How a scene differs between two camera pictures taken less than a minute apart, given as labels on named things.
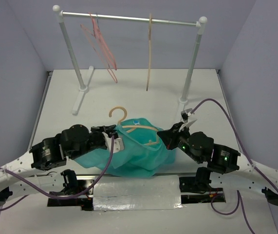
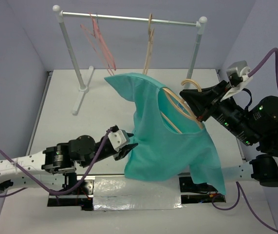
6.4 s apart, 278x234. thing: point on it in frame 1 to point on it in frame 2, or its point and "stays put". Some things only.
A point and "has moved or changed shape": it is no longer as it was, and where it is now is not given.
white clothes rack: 83,87 stays put
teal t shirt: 145,152 has moved or changed shape
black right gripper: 168,134 to 197,99
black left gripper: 106,129 to 123,151
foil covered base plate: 112,193 stays put
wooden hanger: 131,127 to 193,117
